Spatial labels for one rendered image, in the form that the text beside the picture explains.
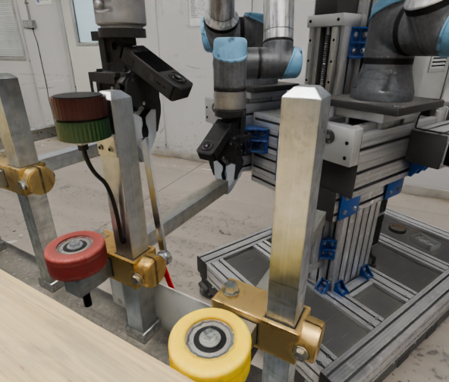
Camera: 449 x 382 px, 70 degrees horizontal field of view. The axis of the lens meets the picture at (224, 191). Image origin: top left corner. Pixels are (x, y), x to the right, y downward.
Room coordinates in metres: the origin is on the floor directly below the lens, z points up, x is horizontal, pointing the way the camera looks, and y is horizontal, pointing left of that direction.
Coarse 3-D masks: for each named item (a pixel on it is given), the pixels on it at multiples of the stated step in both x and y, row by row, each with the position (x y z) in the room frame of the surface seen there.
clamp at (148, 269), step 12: (108, 240) 0.45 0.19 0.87; (108, 252) 0.41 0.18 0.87; (144, 252) 0.41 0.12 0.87; (120, 264) 0.40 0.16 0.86; (132, 264) 0.39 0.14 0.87; (144, 264) 0.39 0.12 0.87; (156, 264) 0.40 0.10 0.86; (120, 276) 0.40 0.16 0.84; (132, 276) 0.39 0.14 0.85; (144, 276) 0.38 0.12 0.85; (156, 276) 0.40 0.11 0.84
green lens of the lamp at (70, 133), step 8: (104, 120) 0.37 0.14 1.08; (56, 128) 0.36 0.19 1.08; (64, 128) 0.35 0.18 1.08; (72, 128) 0.35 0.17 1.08; (80, 128) 0.35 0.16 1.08; (88, 128) 0.35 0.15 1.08; (96, 128) 0.36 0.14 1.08; (104, 128) 0.37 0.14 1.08; (64, 136) 0.35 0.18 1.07; (72, 136) 0.35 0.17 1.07; (80, 136) 0.35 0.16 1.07; (88, 136) 0.35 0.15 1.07; (96, 136) 0.36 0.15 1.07; (104, 136) 0.37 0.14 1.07
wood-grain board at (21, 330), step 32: (0, 288) 0.30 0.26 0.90; (32, 288) 0.30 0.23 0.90; (0, 320) 0.25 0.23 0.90; (32, 320) 0.25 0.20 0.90; (64, 320) 0.25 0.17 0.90; (0, 352) 0.21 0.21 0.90; (32, 352) 0.21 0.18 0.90; (64, 352) 0.21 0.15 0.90; (96, 352) 0.21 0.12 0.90; (128, 352) 0.21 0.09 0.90
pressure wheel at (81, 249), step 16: (64, 240) 0.39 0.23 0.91; (80, 240) 0.40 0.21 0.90; (96, 240) 0.39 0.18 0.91; (48, 256) 0.35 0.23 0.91; (64, 256) 0.35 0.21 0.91; (80, 256) 0.35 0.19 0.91; (96, 256) 0.36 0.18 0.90; (64, 272) 0.34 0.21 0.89; (80, 272) 0.35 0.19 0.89; (96, 272) 0.36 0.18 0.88
